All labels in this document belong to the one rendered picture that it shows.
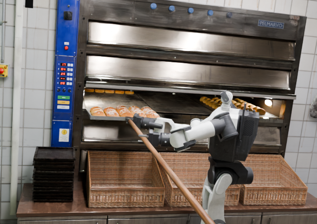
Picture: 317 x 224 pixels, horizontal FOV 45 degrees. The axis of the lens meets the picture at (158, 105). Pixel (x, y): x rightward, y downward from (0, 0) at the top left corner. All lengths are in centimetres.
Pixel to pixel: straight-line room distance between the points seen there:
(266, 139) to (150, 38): 141
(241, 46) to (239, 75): 25
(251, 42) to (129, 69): 109
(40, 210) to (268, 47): 225
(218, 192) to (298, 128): 152
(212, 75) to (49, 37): 135
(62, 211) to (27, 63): 112
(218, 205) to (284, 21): 176
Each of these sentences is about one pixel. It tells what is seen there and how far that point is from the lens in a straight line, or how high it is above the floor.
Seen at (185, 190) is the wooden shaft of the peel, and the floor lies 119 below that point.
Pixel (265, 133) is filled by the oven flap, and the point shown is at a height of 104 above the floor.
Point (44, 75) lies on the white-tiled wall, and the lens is 309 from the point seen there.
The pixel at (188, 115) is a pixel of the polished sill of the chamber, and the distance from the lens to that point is 331.
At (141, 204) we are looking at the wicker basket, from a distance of 291.
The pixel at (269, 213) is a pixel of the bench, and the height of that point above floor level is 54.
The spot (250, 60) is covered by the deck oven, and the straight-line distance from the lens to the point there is 344.
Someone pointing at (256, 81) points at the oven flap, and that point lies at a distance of 349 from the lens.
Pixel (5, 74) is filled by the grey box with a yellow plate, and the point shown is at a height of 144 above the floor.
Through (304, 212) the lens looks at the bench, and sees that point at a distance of 344.
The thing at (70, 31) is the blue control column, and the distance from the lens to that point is 303.
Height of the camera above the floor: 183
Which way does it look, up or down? 10 degrees down
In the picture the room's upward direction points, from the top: 6 degrees clockwise
